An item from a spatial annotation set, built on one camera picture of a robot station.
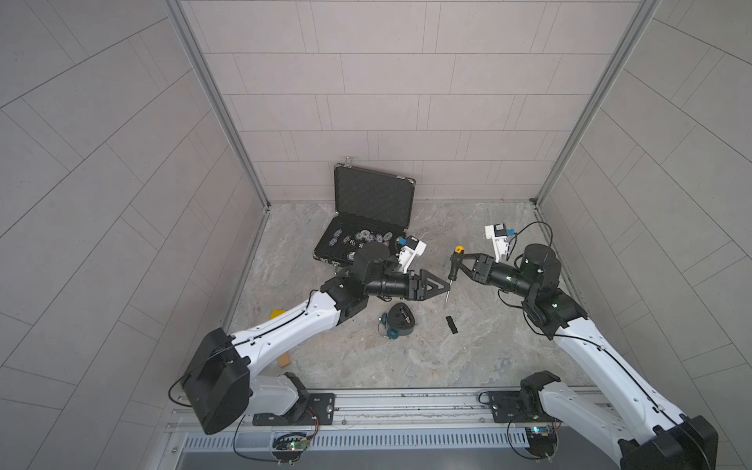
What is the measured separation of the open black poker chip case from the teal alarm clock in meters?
0.28

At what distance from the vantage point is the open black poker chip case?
0.99 m

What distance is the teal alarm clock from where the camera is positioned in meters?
0.82
